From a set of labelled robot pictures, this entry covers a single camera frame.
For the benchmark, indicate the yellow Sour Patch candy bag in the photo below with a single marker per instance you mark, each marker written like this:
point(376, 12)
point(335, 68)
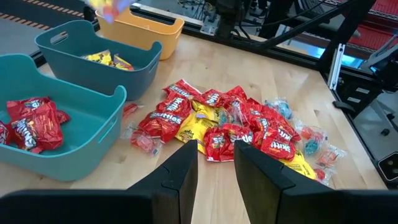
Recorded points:
point(99, 58)
point(122, 63)
point(194, 132)
point(300, 165)
point(110, 9)
point(208, 112)

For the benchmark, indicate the red Skittles candy bag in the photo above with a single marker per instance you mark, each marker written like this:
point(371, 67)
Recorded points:
point(214, 98)
point(250, 109)
point(264, 124)
point(37, 130)
point(175, 104)
point(3, 133)
point(28, 105)
point(216, 144)
point(284, 132)
point(237, 95)
point(182, 88)
point(163, 123)
point(278, 147)
point(241, 135)

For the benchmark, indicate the metal shelf with red bins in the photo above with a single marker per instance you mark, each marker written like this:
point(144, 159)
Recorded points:
point(379, 34)

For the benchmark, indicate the black striped floor mat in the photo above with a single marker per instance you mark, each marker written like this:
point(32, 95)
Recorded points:
point(37, 12)

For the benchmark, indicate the slate blue plastic bin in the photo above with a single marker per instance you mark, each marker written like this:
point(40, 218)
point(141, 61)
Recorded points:
point(77, 71)

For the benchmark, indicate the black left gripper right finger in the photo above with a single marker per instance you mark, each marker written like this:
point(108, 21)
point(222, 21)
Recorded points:
point(264, 186)

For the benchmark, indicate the yellow plastic bin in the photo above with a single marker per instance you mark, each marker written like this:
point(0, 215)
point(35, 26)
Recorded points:
point(140, 34)

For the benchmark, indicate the light teal plastic bin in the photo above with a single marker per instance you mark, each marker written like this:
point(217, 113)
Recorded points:
point(93, 133)

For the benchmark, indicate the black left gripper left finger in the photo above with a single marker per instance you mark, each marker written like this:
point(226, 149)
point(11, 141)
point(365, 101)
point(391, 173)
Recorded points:
point(174, 186)

